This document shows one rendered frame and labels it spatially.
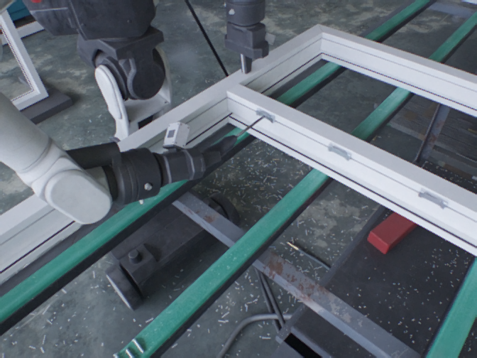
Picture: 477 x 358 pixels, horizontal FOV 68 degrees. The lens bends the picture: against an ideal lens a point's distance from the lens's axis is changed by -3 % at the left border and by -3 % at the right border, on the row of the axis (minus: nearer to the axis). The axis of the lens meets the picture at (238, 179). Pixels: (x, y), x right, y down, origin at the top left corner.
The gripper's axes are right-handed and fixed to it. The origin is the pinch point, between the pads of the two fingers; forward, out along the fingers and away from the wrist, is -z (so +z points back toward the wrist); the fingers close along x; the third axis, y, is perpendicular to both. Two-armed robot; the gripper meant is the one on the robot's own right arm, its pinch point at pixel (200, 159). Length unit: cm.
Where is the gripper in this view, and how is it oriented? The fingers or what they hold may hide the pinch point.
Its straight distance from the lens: 70.9
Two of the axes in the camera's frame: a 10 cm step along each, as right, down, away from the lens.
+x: -6.1, -0.2, 7.9
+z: -7.7, 2.3, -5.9
